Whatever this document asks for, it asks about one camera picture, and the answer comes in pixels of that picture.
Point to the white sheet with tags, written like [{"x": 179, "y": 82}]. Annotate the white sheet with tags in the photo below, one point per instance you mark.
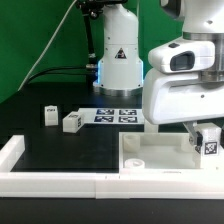
[{"x": 112, "y": 116}]

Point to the white U-shaped obstacle fence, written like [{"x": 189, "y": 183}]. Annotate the white U-shaped obstacle fence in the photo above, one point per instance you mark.
[{"x": 208, "y": 184}]

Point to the white square tabletop part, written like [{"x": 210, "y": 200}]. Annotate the white square tabletop part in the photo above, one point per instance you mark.
[{"x": 148, "y": 152}]

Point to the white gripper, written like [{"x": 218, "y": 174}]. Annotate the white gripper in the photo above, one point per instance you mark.
[{"x": 181, "y": 98}]

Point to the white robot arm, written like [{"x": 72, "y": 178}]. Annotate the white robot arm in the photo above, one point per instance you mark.
[{"x": 200, "y": 48}]

